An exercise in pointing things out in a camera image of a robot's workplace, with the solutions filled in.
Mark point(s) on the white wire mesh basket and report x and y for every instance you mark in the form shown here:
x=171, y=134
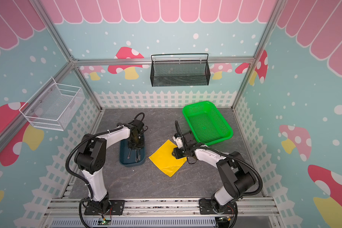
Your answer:
x=54, y=106

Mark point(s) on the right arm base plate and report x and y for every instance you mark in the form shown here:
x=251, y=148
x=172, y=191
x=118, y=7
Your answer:
x=210, y=206

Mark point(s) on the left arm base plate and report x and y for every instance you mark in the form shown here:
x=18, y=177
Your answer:
x=112, y=207

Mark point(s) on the dark teal plastic tray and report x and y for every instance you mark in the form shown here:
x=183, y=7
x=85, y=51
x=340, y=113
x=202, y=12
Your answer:
x=137, y=156

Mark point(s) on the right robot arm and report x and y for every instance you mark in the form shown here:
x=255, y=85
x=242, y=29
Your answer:
x=239, y=179

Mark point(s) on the black wire mesh basket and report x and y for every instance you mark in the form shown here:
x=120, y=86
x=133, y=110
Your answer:
x=186, y=69

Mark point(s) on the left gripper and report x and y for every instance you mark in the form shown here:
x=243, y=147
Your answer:
x=140, y=146

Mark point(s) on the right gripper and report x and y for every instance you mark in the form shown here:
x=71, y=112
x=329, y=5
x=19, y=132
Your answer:
x=179, y=151

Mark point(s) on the white vented cable duct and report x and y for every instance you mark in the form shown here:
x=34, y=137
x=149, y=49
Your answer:
x=156, y=222

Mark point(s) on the green plastic basket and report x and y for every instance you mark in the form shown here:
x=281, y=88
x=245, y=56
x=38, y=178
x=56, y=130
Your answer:
x=207, y=123

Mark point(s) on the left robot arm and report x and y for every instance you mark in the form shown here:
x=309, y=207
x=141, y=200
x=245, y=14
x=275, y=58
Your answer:
x=87, y=159

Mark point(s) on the yellow paper napkin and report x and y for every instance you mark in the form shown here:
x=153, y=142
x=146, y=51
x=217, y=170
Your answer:
x=164, y=160

